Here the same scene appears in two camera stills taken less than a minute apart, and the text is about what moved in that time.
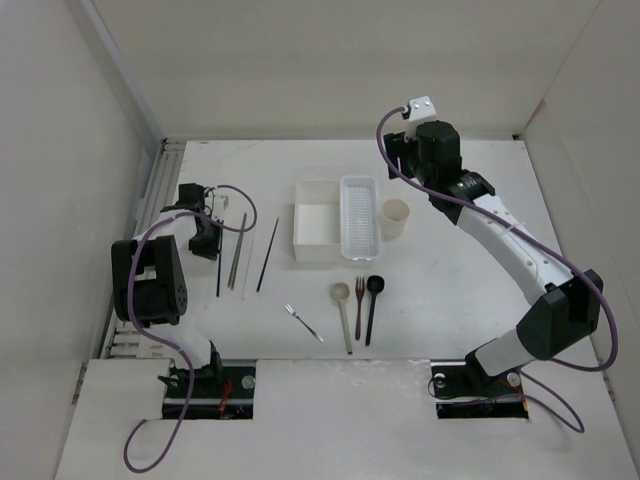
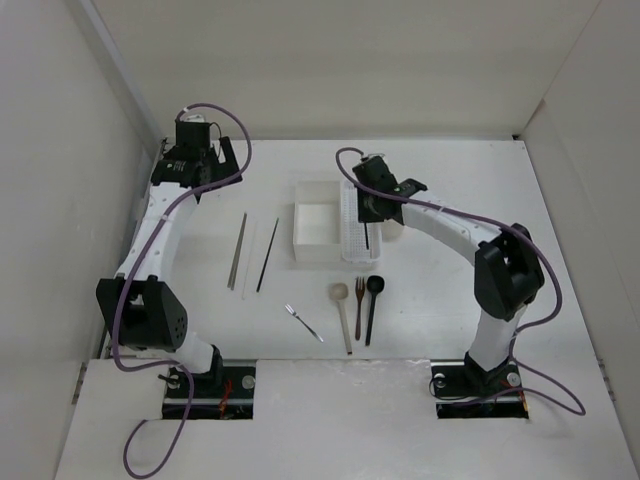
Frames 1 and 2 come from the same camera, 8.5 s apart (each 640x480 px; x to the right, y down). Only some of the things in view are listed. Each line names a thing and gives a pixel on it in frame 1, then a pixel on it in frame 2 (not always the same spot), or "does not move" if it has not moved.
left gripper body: [207, 241] -> [220, 171]
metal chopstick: [236, 257] does not move
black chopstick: [267, 254] does not move
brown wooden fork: [359, 291] does not move
